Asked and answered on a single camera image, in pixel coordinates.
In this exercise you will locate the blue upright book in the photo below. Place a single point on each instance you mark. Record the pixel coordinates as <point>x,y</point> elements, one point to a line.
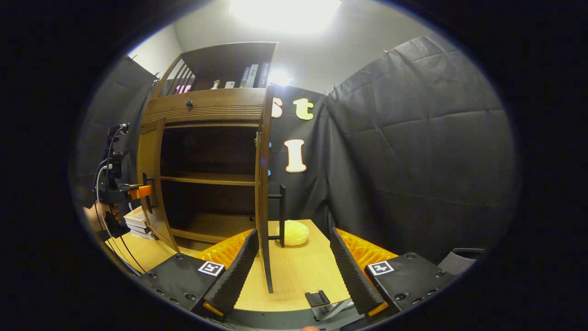
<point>245,77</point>

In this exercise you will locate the dark thin book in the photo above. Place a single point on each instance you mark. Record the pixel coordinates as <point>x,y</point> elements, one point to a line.
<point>138,228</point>

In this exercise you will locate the small beige bottle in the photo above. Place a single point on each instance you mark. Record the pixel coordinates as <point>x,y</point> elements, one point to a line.
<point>215,84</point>

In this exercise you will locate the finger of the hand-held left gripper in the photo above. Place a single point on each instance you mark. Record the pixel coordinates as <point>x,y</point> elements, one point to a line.
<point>141,191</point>

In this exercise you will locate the grey mesh chair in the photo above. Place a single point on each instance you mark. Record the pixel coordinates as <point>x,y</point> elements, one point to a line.
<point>459,263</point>

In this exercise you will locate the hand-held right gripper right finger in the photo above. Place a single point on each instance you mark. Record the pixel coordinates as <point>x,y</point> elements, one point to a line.
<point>351,276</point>

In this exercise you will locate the pink item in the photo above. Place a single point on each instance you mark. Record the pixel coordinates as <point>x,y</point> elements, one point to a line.
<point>183,88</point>

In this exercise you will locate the white book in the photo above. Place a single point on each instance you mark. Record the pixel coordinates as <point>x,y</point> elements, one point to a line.
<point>135,217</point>
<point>142,234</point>

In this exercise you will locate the black backdrop cloth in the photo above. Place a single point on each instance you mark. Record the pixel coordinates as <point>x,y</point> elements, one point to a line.
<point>413,138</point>

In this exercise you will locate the yellow round bun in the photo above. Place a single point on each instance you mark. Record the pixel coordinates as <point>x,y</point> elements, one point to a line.
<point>294,233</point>

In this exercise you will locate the black and silver stand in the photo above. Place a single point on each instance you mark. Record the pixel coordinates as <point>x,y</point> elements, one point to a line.
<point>321,303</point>

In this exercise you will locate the wooden shoe cabinet door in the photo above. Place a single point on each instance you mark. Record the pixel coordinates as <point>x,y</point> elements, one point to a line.
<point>149,151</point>
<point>265,230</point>

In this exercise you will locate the grey upright book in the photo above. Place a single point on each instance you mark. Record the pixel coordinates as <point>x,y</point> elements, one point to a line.
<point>252,76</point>

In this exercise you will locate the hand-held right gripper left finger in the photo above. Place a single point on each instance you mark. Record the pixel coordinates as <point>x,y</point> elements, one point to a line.
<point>234,276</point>

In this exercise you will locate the wooden double-door shoe cabinet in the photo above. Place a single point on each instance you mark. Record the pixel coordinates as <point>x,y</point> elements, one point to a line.
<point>206,179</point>

